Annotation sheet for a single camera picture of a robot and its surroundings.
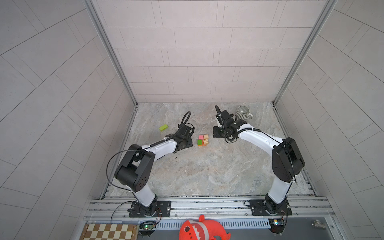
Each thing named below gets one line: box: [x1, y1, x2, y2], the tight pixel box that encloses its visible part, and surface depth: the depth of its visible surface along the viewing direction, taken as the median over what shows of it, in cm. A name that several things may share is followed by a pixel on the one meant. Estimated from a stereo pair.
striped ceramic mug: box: [236, 105, 254, 121], surface depth 104 cm
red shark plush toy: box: [179, 214, 232, 240], surface depth 62 cm
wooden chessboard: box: [79, 223, 139, 240], surface depth 64 cm
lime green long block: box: [159, 124, 169, 131], surface depth 103 cm
